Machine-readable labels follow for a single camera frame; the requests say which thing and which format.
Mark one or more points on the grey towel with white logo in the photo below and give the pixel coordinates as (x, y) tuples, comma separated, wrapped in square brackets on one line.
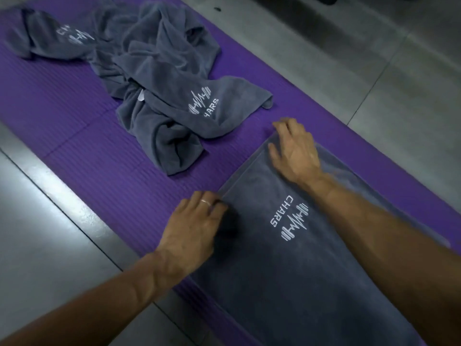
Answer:
[(158, 39), (43, 35), (169, 140)]

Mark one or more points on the person's right hand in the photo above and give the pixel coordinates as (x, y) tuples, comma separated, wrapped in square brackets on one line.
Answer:
[(299, 158)]

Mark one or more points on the person's right forearm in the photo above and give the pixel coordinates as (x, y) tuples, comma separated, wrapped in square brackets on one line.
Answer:
[(389, 248)]

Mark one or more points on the person's left hand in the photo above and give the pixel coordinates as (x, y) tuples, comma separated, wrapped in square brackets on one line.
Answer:
[(187, 237)]

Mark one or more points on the purple yoga mat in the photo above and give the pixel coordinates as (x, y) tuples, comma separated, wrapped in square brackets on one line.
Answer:
[(72, 115)]

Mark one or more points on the person's left forearm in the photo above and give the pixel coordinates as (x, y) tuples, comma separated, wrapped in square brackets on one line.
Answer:
[(90, 306)]

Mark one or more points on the person's left little finger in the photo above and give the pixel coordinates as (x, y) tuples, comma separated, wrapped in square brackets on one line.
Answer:
[(183, 206)]

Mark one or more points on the person's right thumb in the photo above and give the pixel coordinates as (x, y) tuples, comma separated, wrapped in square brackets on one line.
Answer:
[(276, 154)]

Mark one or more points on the person's left middle finger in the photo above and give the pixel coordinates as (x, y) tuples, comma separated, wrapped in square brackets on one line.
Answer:
[(218, 209)]

